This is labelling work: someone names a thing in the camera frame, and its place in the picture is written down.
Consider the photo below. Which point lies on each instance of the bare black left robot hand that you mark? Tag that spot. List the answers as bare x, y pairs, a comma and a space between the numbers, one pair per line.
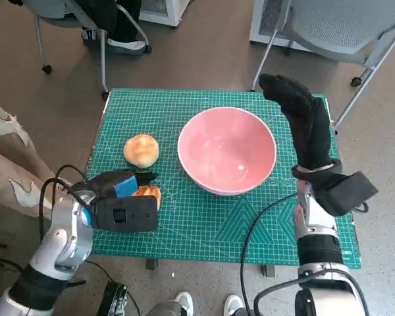
105, 184

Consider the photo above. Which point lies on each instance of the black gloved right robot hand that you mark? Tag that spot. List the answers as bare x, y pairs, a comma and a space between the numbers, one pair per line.
311, 131

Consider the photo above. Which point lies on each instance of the braided toy bread loaf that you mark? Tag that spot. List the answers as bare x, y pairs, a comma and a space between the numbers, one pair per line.
149, 190

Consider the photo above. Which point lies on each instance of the round toy bread bun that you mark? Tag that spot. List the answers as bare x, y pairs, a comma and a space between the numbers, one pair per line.
141, 149

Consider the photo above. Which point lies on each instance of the pink bowl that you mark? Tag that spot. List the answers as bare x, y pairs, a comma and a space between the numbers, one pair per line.
224, 148

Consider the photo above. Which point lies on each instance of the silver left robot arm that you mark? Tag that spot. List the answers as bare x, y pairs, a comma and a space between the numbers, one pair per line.
62, 237

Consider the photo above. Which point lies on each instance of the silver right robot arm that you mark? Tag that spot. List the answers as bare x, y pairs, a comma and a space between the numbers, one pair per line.
316, 243

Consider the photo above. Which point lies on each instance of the black table clamp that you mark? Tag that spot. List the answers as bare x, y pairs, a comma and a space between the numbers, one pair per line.
151, 264
269, 271

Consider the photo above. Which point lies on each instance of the person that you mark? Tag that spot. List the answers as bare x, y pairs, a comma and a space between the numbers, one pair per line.
6, 158
184, 301
121, 19

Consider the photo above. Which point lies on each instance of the black stand bar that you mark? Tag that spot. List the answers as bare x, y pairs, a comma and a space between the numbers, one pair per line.
77, 283

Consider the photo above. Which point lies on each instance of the green cutting mat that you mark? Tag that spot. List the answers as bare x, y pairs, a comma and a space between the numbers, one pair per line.
200, 224

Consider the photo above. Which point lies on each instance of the grey mesh office chair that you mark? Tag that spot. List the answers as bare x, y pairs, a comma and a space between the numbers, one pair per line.
332, 23

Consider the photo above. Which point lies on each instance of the black box device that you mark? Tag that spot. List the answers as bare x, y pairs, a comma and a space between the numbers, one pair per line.
113, 299

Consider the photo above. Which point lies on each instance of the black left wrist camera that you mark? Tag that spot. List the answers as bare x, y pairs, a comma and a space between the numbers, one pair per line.
128, 214

